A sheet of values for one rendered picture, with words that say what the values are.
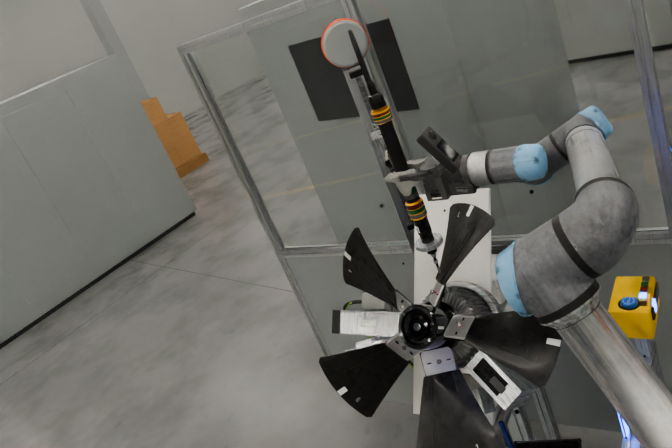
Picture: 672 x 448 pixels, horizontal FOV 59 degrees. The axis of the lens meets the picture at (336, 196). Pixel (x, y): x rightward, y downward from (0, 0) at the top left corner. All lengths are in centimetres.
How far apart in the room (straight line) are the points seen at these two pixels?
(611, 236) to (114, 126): 634
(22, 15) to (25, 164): 764
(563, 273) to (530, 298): 7
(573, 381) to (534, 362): 117
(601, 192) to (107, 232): 625
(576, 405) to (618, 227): 185
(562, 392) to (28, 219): 531
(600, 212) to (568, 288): 13
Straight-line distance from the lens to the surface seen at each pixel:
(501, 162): 129
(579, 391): 274
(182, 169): 946
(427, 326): 162
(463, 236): 163
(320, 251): 277
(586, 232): 99
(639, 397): 109
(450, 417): 166
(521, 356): 155
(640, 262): 226
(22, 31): 1394
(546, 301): 102
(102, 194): 691
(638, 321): 177
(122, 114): 705
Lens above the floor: 216
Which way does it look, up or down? 21 degrees down
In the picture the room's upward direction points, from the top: 23 degrees counter-clockwise
